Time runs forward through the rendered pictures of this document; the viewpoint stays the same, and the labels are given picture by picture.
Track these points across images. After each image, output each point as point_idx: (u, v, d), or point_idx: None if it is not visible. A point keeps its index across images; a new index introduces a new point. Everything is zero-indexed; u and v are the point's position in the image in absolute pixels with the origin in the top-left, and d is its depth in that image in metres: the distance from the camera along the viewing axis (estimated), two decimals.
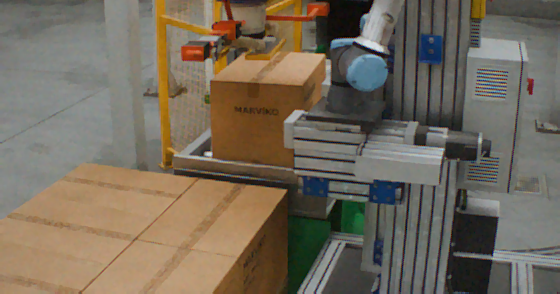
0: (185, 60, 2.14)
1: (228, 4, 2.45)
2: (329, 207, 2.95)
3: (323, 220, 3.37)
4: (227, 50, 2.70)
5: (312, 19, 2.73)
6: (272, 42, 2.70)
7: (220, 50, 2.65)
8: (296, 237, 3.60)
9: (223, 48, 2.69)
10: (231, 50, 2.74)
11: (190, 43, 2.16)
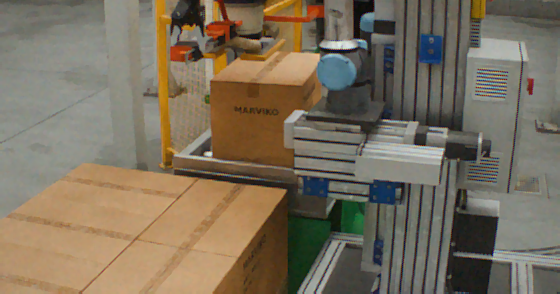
0: (174, 60, 2.16)
1: (223, 5, 2.46)
2: (329, 207, 2.95)
3: (323, 220, 3.37)
4: (224, 50, 2.71)
5: (309, 20, 2.72)
6: (269, 43, 2.71)
7: (216, 50, 2.66)
8: (296, 237, 3.60)
9: (220, 48, 2.70)
10: (228, 50, 2.75)
11: (179, 43, 2.17)
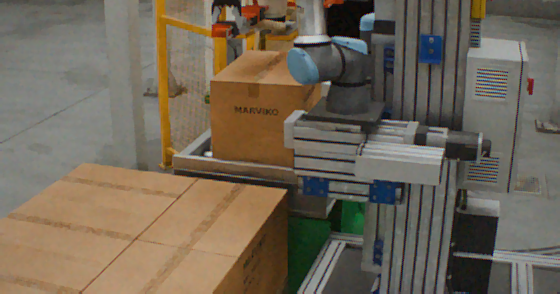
0: (214, 36, 2.49)
1: None
2: (329, 207, 2.95)
3: (323, 220, 3.37)
4: (252, 32, 3.04)
5: (328, 6, 3.05)
6: (292, 26, 3.04)
7: (246, 32, 2.99)
8: (296, 237, 3.60)
9: (248, 30, 3.03)
10: (255, 32, 3.08)
11: (219, 22, 2.50)
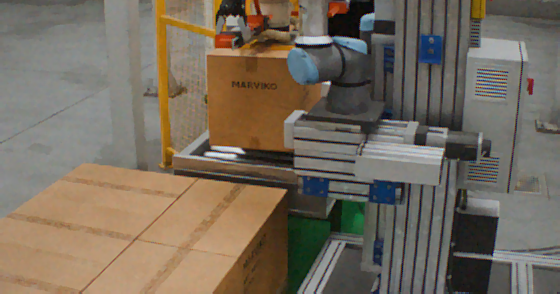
0: (218, 47, 2.46)
1: (257, 0, 2.77)
2: (329, 207, 2.95)
3: (323, 220, 3.37)
4: (256, 42, 3.01)
5: (332, 15, 3.02)
6: (296, 35, 3.01)
7: (250, 42, 2.97)
8: (296, 237, 3.60)
9: (252, 40, 3.00)
10: (259, 42, 3.05)
11: (223, 33, 2.47)
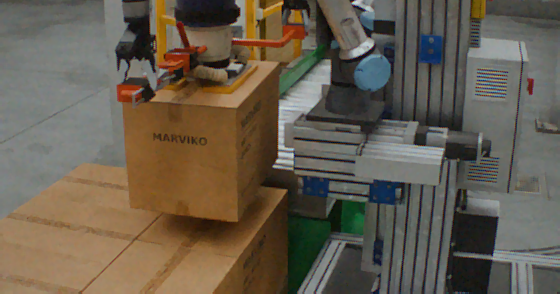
0: (121, 101, 1.84)
1: (182, 30, 2.15)
2: (329, 207, 2.95)
3: (323, 220, 3.37)
4: (187, 79, 2.39)
5: (284, 45, 2.41)
6: (237, 71, 2.39)
7: (178, 80, 2.35)
8: (296, 237, 3.60)
9: (182, 77, 2.38)
10: None
11: (128, 81, 1.86)
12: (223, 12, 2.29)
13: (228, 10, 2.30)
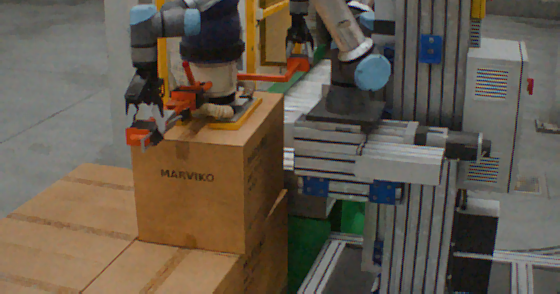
0: (130, 144, 1.88)
1: (188, 69, 2.19)
2: (329, 207, 2.95)
3: (323, 220, 3.37)
4: None
5: (288, 79, 2.45)
6: (243, 106, 2.44)
7: None
8: (296, 237, 3.60)
9: None
10: None
11: (136, 124, 1.90)
12: (228, 49, 2.33)
13: (233, 46, 2.35)
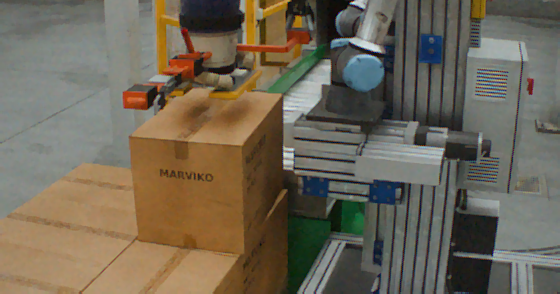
0: (127, 108, 1.85)
1: (187, 36, 2.16)
2: (329, 207, 2.95)
3: (323, 220, 3.37)
4: (192, 85, 2.40)
5: (288, 50, 2.42)
6: (242, 77, 2.40)
7: (183, 86, 2.36)
8: (296, 237, 3.60)
9: (187, 83, 2.39)
10: None
11: (133, 88, 1.87)
12: (228, 18, 2.30)
13: (233, 16, 2.31)
